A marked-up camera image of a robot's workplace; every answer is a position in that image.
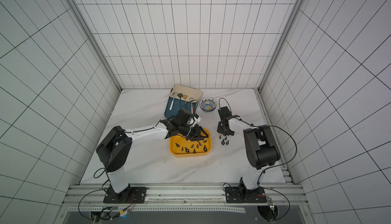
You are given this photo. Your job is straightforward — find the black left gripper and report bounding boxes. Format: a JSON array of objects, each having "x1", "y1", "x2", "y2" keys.
[{"x1": 179, "y1": 123, "x2": 209, "y2": 142}]

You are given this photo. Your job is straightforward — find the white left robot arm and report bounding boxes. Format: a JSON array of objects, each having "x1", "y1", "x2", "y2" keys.
[{"x1": 96, "y1": 120, "x2": 209, "y2": 194}]

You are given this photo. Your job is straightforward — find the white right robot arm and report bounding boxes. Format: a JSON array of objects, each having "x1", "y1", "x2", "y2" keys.
[{"x1": 217, "y1": 116, "x2": 281, "y2": 191}]

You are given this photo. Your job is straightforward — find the yellow plastic storage box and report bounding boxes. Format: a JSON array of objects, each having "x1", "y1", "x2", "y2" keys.
[{"x1": 170, "y1": 129, "x2": 212, "y2": 157}]

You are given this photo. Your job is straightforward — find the dark teal tray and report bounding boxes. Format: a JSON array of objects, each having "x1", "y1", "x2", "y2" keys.
[{"x1": 164, "y1": 97, "x2": 198, "y2": 119}]

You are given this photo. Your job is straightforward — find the beige cloth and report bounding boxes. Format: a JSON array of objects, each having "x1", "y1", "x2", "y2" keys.
[{"x1": 169, "y1": 84, "x2": 203, "y2": 102}]

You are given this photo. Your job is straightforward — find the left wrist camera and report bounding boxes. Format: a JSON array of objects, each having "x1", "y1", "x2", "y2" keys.
[{"x1": 176, "y1": 109, "x2": 201, "y2": 126}]

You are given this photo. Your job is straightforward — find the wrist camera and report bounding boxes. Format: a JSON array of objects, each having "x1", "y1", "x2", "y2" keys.
[
  {"x1": 176, "y1": 109, "x2": 201, "y2": 126},
  {"x1": 218, "y1": 106, "x2": 232, "y2": 121}
]

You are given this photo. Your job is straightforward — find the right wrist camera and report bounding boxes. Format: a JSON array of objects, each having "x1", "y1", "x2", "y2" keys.
[{"x1": 218, "y1": 106, "x2": 232, "y2": 121}]

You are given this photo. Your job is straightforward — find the pink handled spoon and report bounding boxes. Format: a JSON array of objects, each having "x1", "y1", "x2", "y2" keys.
[{"x1": 189, "y1": 97, "x2": 194, "y2": 114}]

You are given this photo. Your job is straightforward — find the black handled spoon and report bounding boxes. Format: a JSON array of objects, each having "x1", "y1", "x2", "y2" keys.
[{"x1": 178, "y1": 93, "x2": 183, "y2": 110}]

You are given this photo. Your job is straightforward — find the white handled spoon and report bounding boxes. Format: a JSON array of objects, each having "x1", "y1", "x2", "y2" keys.
[{"x1": 169, "y1": 93, "x2": 178, "y2": 111}]

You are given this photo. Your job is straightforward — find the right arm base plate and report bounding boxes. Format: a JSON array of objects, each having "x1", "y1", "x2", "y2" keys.
[{"x1": 223, "y1": 180, "x2": 267, "y2": 204}]

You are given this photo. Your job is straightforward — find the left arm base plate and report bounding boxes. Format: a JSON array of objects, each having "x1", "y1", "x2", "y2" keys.
[{"x1": 103, "y1": 185, "x2": 147, "y2": 204}]

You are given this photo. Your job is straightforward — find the aluminium rail frame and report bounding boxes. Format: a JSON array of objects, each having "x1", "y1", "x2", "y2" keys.
[{"x1": 55, "y1": 183, "x2": 314, "y2": 224}]

